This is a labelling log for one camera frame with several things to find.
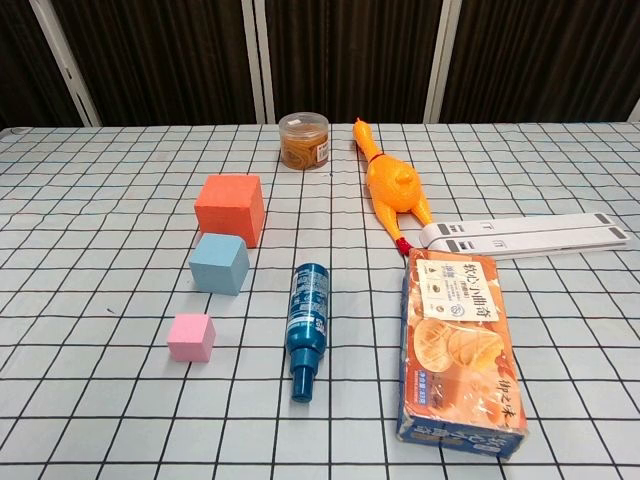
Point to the blue spray bottle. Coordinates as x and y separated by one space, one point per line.
306 320

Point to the white black-grid tablecloth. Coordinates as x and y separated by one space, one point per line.
100 250

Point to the clear jar of rubber bands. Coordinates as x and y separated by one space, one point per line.
304 145

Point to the white double frame post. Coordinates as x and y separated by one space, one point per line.
257 60

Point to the orange rubber chicken toy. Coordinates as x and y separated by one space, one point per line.
392 190

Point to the orange cookie box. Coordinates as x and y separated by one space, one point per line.
460 350

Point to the dark pleated curtain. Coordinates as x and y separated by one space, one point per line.
165 60

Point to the small pink foam cube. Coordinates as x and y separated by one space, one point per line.
190 340

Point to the large orange foam cube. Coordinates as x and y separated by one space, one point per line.
225 210

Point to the medium blue foam cube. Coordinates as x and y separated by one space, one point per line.
220 270

